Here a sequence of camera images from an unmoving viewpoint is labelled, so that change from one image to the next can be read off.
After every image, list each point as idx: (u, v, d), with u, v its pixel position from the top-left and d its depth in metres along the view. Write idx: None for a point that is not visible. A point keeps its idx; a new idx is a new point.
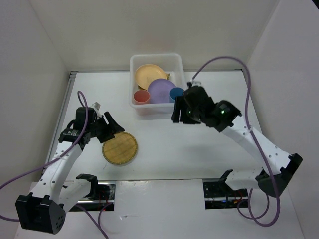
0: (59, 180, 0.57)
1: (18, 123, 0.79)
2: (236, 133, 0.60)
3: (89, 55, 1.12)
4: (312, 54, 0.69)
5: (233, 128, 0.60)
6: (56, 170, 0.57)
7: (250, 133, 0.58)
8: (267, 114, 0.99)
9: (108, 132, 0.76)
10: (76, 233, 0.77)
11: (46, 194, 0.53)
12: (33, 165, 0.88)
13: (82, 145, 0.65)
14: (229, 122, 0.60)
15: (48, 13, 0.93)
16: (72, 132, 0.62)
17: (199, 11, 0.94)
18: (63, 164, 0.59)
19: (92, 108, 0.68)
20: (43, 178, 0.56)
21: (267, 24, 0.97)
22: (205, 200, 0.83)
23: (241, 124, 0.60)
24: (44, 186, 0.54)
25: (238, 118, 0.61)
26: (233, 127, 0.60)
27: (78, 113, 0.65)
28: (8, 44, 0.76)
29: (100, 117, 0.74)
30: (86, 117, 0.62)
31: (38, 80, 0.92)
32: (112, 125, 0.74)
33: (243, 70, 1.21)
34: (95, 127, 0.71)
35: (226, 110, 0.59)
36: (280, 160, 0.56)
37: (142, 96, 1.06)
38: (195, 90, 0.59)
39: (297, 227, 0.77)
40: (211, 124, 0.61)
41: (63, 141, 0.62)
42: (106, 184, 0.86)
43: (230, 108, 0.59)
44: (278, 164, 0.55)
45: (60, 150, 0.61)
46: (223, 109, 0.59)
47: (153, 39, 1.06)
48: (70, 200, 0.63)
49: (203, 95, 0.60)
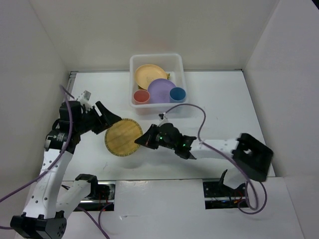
0: (52, 194, 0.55)
1: (18, 124, 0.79)
2: (195, 151, 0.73)
3: (88, 56, 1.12)
4: (312, 54, 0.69)
5: (193, 149, 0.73)
6: (46, 184, 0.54)
7: (202, 142, 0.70)
8: (267, 114, 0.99)
9: (102, 122, 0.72)
10: (77, 232, 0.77)
11: (40, 213, 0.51)
12: (33, 166, 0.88)
13: (72, 148, 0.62)
14: (190, 148, 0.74)
15: (48, 13, 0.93)
16: (58, 136, 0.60)
17: (199, 11, 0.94)
18: (53, 177, 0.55)
19: (78, 103, 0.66)
20: (34, 195, 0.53)
21: (267, 24, 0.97)
22: (205, 200, 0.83)
23: (196, 143, 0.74)
24: (37, 204, 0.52)
25: (196, 142, 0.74)
26: (192, 148, 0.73)
27: (61, 112, 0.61)
28: (8, 45, 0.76)
29: (91, 109, 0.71)
30: (70, 116, 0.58)
31: (37, 81, 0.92)
32: (103, 115, 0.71)
33: (243, 70, 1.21)
34: (85, 121, 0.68)
35: (187, 143, 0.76)
36: (230, 145, 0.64)
37: (142, 96, 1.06)
38: (167, 124, 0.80)
39: (297, 228, 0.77)
40: (179, 154, 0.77)
41: (50, 149, 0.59)
42: (106, 184, 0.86)
43: (190, 140, 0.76)
44: (229, 149, 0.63)
45: (48, 161, 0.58)
46: (187, 141, 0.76)
47: (153, 39, 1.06)
48: (70, 205, 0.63)
49: (173, 131, 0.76)
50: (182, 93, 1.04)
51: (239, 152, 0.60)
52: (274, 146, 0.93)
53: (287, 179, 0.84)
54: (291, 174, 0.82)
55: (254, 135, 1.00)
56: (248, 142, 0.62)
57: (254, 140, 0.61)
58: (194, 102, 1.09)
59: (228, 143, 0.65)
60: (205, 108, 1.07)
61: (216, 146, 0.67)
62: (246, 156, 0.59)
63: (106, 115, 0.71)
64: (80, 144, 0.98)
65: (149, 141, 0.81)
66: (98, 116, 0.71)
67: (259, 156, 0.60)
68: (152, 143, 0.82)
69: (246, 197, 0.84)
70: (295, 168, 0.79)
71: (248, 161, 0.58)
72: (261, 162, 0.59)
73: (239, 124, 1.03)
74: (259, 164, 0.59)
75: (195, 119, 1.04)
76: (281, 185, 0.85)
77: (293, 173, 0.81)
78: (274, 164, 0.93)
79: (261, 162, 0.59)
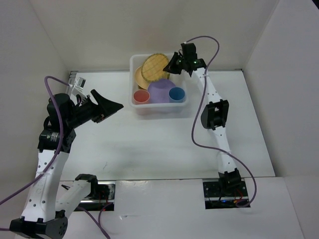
0: (50, 197, 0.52)
1: (17, 124, 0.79)
2: (196, 76, 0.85)
3: (88, 55, 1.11)
4: (312, 54, 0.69)
5: (196, 72, 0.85)
6: (42, 187, 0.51)
7: (204, 76, 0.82)
8: (267, 114, 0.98)
9: (98, 112, 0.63)
10: (77, 232, 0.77)
11: (39, 217, 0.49)
12: (33, 166, 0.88)
13: (68, 147, 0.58)
14: (195, 67, 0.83)
15: (48, 13, 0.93)
16: (51, 136, 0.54)
17: (198, 11, 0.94)
18: (49, 179, 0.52)
19: (66, 94, 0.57)
20: (32, 198, 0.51)
21: (267, 24, 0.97)
22: (205, 200, 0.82)
23: (202, 72, 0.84)
24: (35, 209, 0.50)
25: (203, 68, 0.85)
26: (196, 71, 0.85)
27: (48, 109, 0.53)
28: (7, 45, 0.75)
29: (87, 98, 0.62)
30: (58, 113, 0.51)
31: (37, 81, 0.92)
32: (100, 106, 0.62)
33: (243, 70, 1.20)
34: (79, 113, 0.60)
35: (197, 61, 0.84)
36: (213, 97, 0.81)
37: (141, 96, 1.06)
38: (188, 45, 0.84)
39: (297, 227, 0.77)
40: (186, 68, 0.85)
41: (44, 150, 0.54)
42: (106, 184, 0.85)
43: (201, 63, 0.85)
44: (211, 99, 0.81)
45: (43, 163, 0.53)
46: (198, 61, 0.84)
47: (152, 39, 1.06)
48: (71, 204, 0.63)
49: (192, 50, 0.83)
50: (182, 92, 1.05)
51: (212, 109, 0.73)
52: (274, 146, 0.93)
53: (287, 179, 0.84)
54: (291, 174, 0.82)
55: (254, 135, 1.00)
56: (224, 109, 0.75)
57: (226, 110, 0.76)
58: (195, 102, 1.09)
59: (214, 96, 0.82)
60: None
61: (207, 88, 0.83)
62: (212, 114, 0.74)
63: (103, 105, 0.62)
64: (80, 144, 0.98)
65: (171, 65, 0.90)
66: (94, 106, 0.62)
67: (218, 117, 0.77)
68: (174, 68, 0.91)
69: (246, 197, 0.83)
70: (296, 167, 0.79)
71: (211, 115, 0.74)
72: (216, 121, 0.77)
73: (238, 124, 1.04)
74: (215, 120, 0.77)
75: (195, 119, 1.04)
76: (281, 186, 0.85)
77: (293, 174, 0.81)
78: (275, 164, 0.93)
79: (216, 122, 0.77)
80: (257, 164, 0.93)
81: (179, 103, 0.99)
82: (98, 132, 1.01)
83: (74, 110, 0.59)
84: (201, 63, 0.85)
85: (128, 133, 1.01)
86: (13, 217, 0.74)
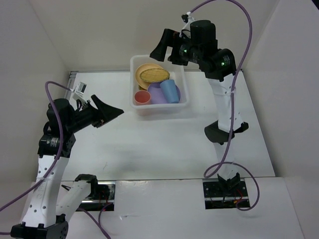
0: (51, 202, 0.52)
1: (17, 124, 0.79)
2: (217, 87, 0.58)
3: (88, 56, 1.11)
4: (311, 54, 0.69)
5: (221, 84, 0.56)
6: (43, 193, 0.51)
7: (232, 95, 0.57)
8: (267, 114, 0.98)
9: (98, 118, 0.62)
10: (77, 233, 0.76)
11: (40, 223, 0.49)
12: (33, 166, 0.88)
13: (67, 152, 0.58)
14: (221, 74, 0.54)
15: (48, 13, 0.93)
16: (51, 141, 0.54)
17: (198, 11, 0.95)
18: (49, 184, 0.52)
19: (66, 99, 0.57)
20: (32, 204, 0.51)
21: (267, 25, 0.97)
22: (205, 200, 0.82)
23: (228, 84, 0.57)
24: (35, 214, 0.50)
25: (230, 75, 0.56)
26: (222, 82, 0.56)
27: (48, 114, 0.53)
28: (9, 45, 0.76)
29: (87, 102, 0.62)
30: (58, 119, 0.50)
31: (37, 80, 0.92)
32: (99, 111, 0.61)
33: (243, 71, 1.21)
34: (79, 118, 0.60)
35: (226, 62, 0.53)
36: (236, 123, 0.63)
37: (142, 96, 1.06)
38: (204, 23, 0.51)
39: (297, 228, 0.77)
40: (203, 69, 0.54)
41: (44, 155, 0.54)
42: (106, 184, 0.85)
43: (230, 61, 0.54)
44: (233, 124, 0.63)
45: (43, 169, 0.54)
46: (227, 60, 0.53)
47: (153, 39, 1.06)
48: (71, 208, 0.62)
49: (211, 38, 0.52)
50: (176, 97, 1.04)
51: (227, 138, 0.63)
52: (274, 146, 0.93)
53: (287, 179, 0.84)
54: (291, 174, 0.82)
55: (253, 136, 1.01)
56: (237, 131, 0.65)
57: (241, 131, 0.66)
58: (195, 102, 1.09)
59: (236, 119, 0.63)
60: (205, 108, 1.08)
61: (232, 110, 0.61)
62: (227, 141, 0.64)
63: (104, 110, 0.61)
64: (80, 144, 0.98)
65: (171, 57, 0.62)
66: (94, 111, 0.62)
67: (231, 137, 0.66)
68: (176, 58, 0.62)
69: (246, 197, 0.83)
70: (295, 167, 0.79)
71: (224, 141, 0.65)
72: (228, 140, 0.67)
73: None
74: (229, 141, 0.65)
75: (195, 120, 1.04)
76: (280, 186, 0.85)
77: (293, 174, 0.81)
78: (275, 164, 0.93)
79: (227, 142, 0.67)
80: (257, 164, 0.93)
81: (179, 105, 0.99)
82: (98, 132, 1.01)
83: (73, 114, 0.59)
84: (230, 65, 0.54)
85: (128, 133, 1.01)
86: (13, 218, 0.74)
